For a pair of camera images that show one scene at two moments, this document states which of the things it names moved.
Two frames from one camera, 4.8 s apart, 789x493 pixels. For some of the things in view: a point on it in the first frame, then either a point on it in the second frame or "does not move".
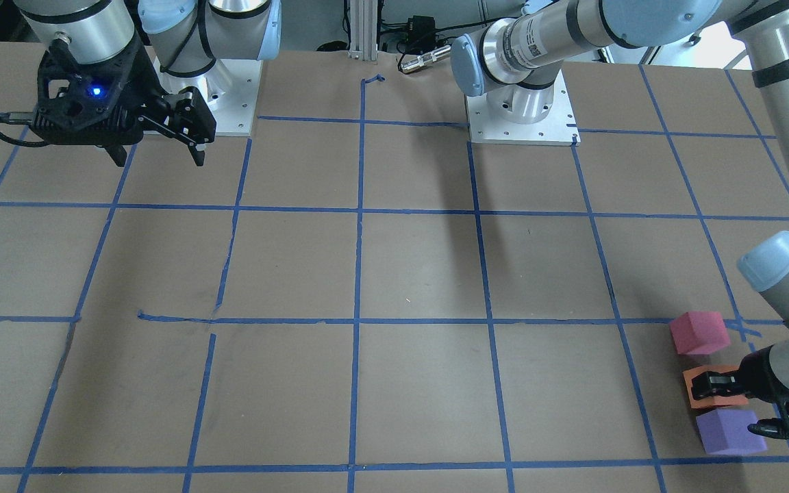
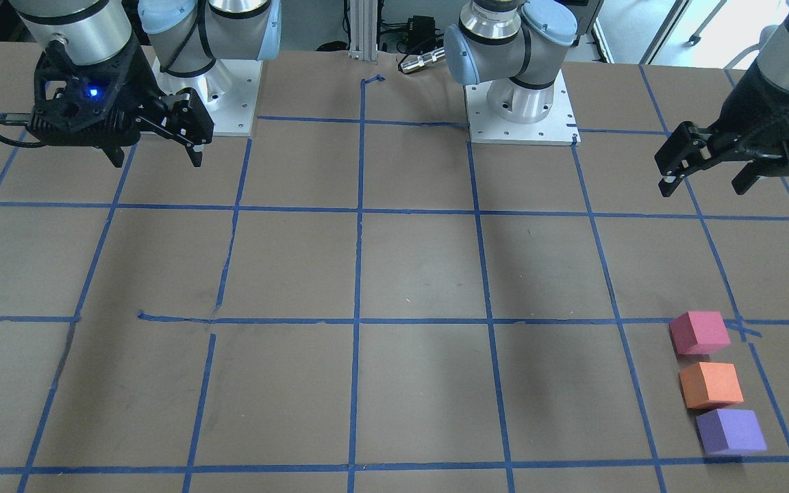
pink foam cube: x=699 y=332 does not move
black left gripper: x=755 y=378 -> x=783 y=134
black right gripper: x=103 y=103 does not move
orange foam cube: x=713 y=400 does not move
